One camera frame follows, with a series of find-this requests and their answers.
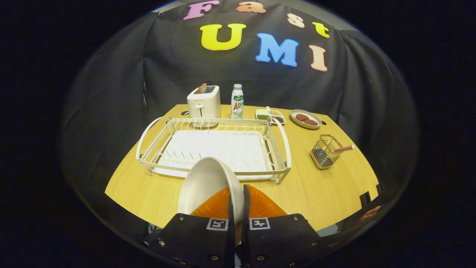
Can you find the beige plate of patties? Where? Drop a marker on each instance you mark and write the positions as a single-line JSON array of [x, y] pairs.
[[297, 122]]

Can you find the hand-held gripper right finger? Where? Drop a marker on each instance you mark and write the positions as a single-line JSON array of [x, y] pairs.
[[279, 238]]

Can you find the black table edge clamp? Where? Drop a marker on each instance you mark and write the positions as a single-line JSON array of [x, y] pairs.
[[379, 188], [365, 199]]

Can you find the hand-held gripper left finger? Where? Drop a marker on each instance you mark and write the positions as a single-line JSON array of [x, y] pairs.
[[193, 238]]

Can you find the brown bread slice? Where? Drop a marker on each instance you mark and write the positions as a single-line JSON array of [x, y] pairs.
[[202, 88]]

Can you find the brown meat patty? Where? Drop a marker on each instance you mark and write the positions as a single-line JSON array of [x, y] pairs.
[[311, 122], [301, 117]]

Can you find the white divided tray of beans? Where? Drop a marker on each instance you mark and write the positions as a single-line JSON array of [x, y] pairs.
[[264, 113]]

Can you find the black backdrop cloth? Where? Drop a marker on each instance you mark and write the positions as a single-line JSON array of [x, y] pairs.
[[111, 93]]

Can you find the white toaster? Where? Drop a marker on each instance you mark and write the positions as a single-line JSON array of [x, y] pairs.
[[203, 106]]

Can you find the white drink bottle green label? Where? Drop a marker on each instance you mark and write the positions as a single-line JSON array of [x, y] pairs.
[[237, 104]]

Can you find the white round plate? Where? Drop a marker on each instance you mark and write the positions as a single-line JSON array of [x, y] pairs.
[[204, 186]]

